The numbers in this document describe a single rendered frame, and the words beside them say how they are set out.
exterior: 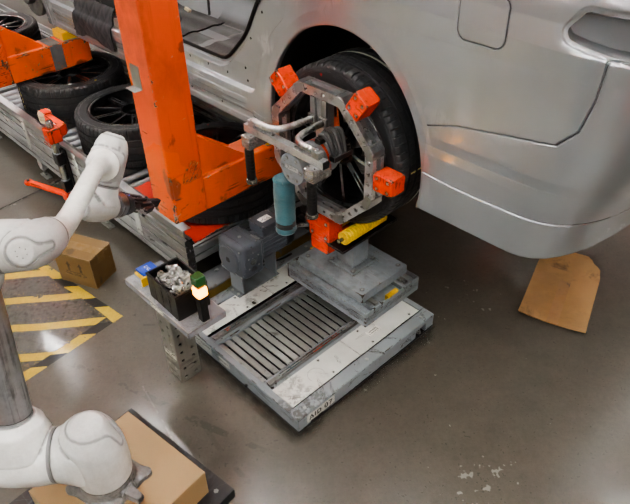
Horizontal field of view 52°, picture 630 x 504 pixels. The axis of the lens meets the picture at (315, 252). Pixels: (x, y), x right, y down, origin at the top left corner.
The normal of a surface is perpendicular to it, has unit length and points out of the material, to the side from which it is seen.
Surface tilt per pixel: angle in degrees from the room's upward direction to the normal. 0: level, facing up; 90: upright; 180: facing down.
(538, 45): 90
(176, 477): 1
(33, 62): 90
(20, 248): 66
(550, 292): 1
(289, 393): 0
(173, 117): 90
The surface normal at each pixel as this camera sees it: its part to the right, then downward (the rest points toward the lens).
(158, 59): 0.70, 0.43
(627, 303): -0.02, -0.79
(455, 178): -0.72, 0.43
